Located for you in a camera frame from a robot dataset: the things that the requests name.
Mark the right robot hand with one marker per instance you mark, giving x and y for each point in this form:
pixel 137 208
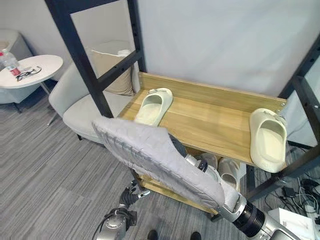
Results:
pixel 178 147

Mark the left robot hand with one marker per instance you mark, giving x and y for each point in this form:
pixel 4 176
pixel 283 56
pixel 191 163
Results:
pixel 128 196

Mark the grey quilted slipper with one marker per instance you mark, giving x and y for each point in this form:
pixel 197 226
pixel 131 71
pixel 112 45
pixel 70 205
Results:
pixel 150 150

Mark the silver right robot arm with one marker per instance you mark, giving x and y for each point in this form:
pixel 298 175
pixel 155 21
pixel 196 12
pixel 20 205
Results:
pixel 250 217

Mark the wooden shoe rack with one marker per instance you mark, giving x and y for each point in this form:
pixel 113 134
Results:
pixel 205 120

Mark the cream rubber slipper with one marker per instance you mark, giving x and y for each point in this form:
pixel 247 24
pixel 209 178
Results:
pixel 163 97
pixel 230 165
pixel 260 117
pixel 211 158

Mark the dark left robot foot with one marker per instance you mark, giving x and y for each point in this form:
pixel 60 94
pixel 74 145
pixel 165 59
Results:
pixel 152 235

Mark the dark robot foot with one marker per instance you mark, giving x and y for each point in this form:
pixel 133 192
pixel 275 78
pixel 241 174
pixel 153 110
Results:
pixel 152 235
pixel 195 236

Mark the dark right robot foot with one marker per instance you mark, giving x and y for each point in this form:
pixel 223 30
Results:
pixel 195 236

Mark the beige cushion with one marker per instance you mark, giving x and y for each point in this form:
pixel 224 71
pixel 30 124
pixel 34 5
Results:
pixel 120 85

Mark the light grey armchair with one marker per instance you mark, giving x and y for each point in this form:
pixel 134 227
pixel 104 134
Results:
pixel 72 100

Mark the black power adapter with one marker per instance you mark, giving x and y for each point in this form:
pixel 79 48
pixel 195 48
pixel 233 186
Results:
pixel 288 192

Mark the white cardboard box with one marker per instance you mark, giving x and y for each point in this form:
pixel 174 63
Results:
pixel 290 220

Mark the round white side table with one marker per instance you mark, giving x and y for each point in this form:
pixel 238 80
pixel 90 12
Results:
pixel 45 65

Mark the black glasses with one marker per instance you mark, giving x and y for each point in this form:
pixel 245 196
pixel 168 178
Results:
pixel 25 74

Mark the red-label water bottle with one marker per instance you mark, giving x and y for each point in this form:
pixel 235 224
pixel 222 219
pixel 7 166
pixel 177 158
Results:
pixel 11 63

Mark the black metal bed frame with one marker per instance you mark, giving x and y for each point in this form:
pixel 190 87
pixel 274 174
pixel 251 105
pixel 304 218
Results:
pixel 82 57

